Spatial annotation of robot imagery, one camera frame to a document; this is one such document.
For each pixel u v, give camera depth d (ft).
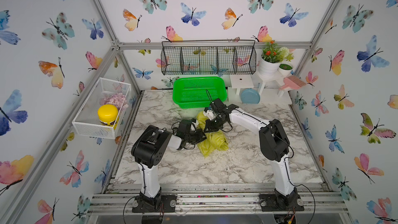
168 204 2.39
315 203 2.36
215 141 2.62
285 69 3.34
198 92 4.00
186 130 2.60
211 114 2.87
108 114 2.08
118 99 2.26
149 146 1.74
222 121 2.48
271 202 2.41
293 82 3.42
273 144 1.79
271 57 2.90
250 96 3.82
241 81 3.52
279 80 3.39
